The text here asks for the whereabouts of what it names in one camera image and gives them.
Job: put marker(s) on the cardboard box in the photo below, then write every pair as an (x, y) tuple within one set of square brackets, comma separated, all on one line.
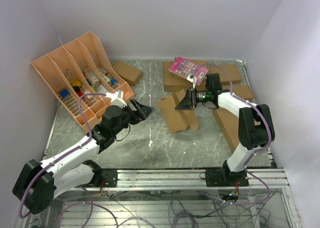
[(177, 120)]

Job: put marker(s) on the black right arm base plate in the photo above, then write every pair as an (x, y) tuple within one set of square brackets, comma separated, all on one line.
[(219, 177)]

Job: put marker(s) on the large brown box under book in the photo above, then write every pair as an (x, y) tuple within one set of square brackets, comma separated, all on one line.
[(173, 83)]

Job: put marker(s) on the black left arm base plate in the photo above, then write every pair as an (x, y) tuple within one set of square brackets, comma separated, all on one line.
[(104, 178)]

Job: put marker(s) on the pink children's book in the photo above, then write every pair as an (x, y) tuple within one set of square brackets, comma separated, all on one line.
[(182, 67)]

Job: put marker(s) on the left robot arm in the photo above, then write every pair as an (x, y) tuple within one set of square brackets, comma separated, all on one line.
[(39, 183)]

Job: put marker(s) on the brown box back right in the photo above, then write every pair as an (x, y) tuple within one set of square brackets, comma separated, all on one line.
[(226, 73)]

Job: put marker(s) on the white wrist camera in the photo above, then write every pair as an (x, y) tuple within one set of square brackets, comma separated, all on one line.
[(191, 78), (117, 98)]

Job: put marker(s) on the small brown box right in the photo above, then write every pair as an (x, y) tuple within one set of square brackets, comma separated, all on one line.
[(242, 91)]

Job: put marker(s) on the aluminium mounting rail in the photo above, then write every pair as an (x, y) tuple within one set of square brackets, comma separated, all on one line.
[(164, 179)]

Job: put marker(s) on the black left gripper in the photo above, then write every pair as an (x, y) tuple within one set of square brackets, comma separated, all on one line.
[(137, 116)]

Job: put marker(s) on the big brown box front right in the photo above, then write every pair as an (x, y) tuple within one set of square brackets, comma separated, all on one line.
[(228, 124)]

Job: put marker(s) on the peach plastic file organizer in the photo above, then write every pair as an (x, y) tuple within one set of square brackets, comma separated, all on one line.
[(61, 67)]

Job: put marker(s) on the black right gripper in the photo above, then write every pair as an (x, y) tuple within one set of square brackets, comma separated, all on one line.
[(185, 104)]

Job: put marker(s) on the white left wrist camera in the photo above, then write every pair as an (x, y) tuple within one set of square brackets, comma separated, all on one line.
[(117, 98)]

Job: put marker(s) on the small brown box by organizer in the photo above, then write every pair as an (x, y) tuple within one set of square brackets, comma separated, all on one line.
[(128, 73)]

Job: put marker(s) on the blue toy block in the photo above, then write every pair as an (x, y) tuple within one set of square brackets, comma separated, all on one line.
[(64, 94)]

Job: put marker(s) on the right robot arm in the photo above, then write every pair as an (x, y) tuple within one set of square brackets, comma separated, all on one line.
[(255, 129)]

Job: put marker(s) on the yellow toy block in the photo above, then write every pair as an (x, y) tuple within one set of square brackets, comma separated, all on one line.
[(77, 83)]

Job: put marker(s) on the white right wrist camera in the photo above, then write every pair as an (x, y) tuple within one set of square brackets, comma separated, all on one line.
[(191, 78)]

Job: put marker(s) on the small printed carton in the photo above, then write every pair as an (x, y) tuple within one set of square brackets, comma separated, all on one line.
[(92, 78)]

